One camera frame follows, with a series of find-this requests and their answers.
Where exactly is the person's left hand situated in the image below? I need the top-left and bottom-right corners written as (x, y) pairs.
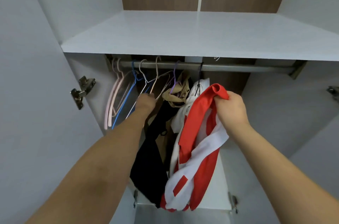
top-left (133, 93), bottom-right (158, 118)

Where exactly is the person's right hand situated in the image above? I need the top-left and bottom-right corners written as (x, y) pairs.
top-left (213, 91), bottom-right (251, 132)

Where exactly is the red and white jacket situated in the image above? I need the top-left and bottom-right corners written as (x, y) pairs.
top-left (160, 83), bottom-right (231, 212)

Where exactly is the white jacket with red stripes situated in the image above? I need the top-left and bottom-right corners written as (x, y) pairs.
top-left (169, 78), bottom-right (213, 145)

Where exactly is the dark purple wire hanger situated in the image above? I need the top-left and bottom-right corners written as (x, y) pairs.
top-left (195, 62), bottom-right (204, 95)

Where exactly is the khaki and black jacket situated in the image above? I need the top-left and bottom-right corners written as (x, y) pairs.
top-left (130, 75), bottom-right (192, 206)

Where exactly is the person's left forearm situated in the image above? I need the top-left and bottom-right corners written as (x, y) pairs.
top-left (26, 111), bottom-right (146, 224)

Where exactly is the white wardrobe shelf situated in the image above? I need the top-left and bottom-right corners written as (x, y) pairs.
top-left (61, 10), bottom-right (339, 62)

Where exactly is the metal hanging rod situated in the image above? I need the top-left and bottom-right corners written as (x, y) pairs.
top-left (114, 61), bottom-right (297, 73)

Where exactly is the row of coloured wire hangers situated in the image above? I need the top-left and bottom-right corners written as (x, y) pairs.
top-left (106, 57), bottom-right (176, 129)

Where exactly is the brass rod bracket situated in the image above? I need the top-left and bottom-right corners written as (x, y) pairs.
top-left (289, 60), bottom-right (308, 80)
top-left (104, 54), bottom-right (114, 73)

